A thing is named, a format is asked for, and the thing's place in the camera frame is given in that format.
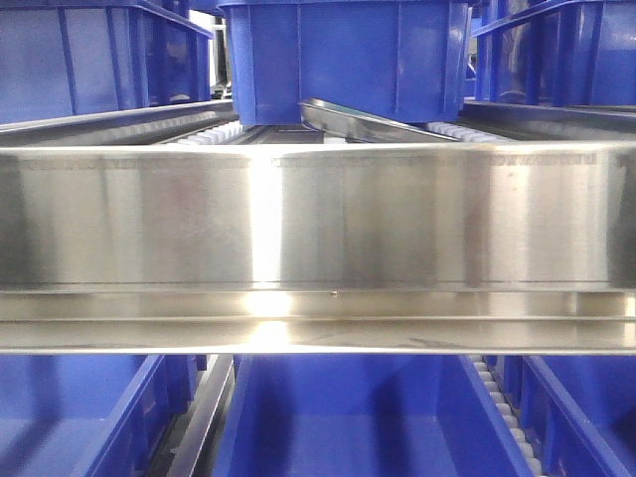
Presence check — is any steel lane divider rail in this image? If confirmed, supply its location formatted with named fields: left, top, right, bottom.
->
left=167, top=355, right=234, bottom=476

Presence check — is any steel tray under bin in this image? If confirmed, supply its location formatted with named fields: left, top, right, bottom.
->
left=299, top=98, right=458, bottom=143

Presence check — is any white roller track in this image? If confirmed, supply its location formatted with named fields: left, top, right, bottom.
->
left=469, top=355, right=543, bottom=476

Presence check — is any dark blue bin upper right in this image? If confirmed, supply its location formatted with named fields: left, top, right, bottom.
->
left=472, top=1, right=635, bottom=106

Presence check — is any dark blue bin lower left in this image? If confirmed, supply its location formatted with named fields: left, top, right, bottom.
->
left=1, top=355, right=207, bottom=476

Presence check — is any dark blue bin lower centre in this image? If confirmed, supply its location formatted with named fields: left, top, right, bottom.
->
left=214, top=354, right=531, bottom=476

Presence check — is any dark blue bin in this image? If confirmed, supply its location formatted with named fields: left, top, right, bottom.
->
left=1, top=355, right=207, bottom=476
left=214, top=354, right=531, bottom=476
left=472, top=1, right=635, bottom=106
left=218, top=1, right=472, bottom=125
left=492, top=356, right=635, bottom=476
left=1, top=1, right=213, bottom=124

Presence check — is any dark blue bin upper centre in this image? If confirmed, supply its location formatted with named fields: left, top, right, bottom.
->
left=218, top=1, right=472, bottom=125

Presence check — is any dark blue bin upper left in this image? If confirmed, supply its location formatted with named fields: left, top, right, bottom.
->
left=1, top=1, right=213, bottom=124

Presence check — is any stainless steel shelf front rail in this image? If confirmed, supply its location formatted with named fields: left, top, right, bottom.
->
left=1, top=142, right=635, bottom=355

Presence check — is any dark blue bin lower right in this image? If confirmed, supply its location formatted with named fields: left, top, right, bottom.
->
left=492, top=356, right=635, bottom=476

